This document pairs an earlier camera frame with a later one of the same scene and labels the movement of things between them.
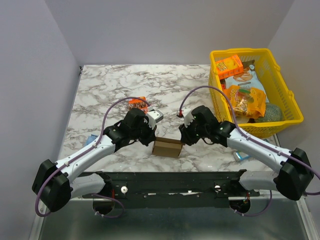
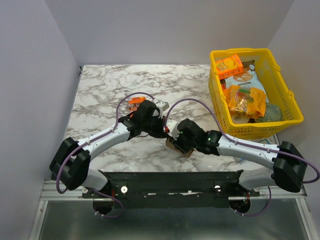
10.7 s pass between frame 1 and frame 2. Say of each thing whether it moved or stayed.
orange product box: stayed
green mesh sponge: stayed
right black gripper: moved
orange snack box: stayed
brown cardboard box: moved
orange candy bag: stayed
